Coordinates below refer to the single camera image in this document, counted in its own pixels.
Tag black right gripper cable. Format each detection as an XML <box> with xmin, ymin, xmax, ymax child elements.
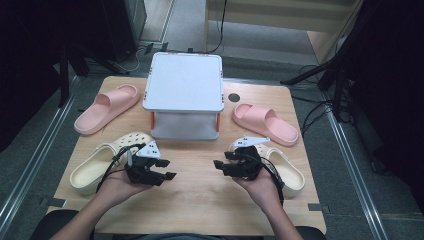
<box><xmin>259</xmin><ymin>155</ymin><xmax>285</xmax><ymax>206</ymax></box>

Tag white floor cable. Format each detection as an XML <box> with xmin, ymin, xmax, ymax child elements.
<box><xmin>123</xmin><ymin>49</ymin><xmax>144</xmax><ymax>73</ymax></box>

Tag cream clog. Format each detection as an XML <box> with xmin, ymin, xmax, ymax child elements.
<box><xmin>69</xmin><ymin>131</ymin><xmax>156</xmax><ymax>196</ymax></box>
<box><xmin>228</xmin><ymin>143</ymin><xmax>306</xmax><ymax>200</ymax></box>

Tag black tripod stand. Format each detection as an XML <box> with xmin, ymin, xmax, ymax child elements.
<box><xmin>57</xmin><ymin>43</ymin><xmax>132</xmax><ymax>108</ymax></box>
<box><xmin>279</xmin><ymin>0</ymin><xmax>371</xmax><ymax>123</ymax></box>

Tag grey tape strip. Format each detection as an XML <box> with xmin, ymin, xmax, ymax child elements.
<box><xmin>307</xmin><ymin>202</ymin><xmax>331</xmax><ymax>214</ymax></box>
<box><xmin>39</xmin><ymin>196</ymin><xmax>68</xmax><ymax>209</ymax></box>

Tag black hanging cable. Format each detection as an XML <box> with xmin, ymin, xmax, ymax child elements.
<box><xmin>207</xmin><ymin>0</ymin><xmax>228</xmax><ymax>54</ymax></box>

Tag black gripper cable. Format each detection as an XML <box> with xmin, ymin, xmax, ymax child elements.
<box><xmin>259</xmin><ymin>155</ymin><xmax>285</xmax><ymax>206</ymax></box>
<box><xmin>95</xmin><ymin>143</ymin><xmax>147</xmax><ymax>194</ymax></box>

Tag light wooden partition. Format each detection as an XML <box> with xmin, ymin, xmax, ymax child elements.
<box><xmin>203</xmin><ymin>0</ymin><xmax>365</xmax><ymax>65</ymax></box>

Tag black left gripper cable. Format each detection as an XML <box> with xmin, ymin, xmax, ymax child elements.
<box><xmin>95</xmin><ymin>143</ymin><xmax>147</xmax><ymax>194</ymax></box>

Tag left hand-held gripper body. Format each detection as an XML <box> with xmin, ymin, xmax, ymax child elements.
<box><xmin>123</xmin><ymin>140</ymin><xmax>166</xmax><ymax>187</ymax></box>

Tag white shoe rack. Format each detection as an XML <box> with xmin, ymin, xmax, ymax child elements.
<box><xmin>142</xmin><ymin>51</ymin><xmax>225</xmax><ymax>141</ymax></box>

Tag person's right hand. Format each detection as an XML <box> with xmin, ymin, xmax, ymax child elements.
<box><xmin>232</xmin><ymin>166</ymin><xmax>285</xmax><ymax>215</ymax></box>

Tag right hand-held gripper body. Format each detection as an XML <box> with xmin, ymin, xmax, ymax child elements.
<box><xmin>221</xmin><ymin>135</ymin><xmax>271</xmax><ymax>181</ymax></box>

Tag metal floor rail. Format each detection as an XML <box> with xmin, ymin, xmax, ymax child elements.
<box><xmin>319</xmin><ymin>89</ymin><xmax>391</xmax><ymax>240</ymax></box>
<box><xmin>0</xmin><ymin>75</ymin><xmax>81</xmax><ymax>231</ymax></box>

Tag black floor cables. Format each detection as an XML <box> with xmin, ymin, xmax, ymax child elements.
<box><xmin>291</xmin><ymin>64</ymin><xmax>336</xmax><ymax>138</ymax></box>

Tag person's left hand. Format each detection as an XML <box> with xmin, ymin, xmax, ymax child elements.
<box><xmin>95</xmin><ymin>165</ymin><xmax>154</xmax><ymax>209</ymax></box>

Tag pink slipper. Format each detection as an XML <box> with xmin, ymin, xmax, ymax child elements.
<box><xmin>231</xmin><ymin>103</ymin><xmax>300</xmax><ymax>148</ymax></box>
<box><xmin>73</xmin><ymin>83</ymin><xmax>142</xmax><ymax>136</ymax></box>

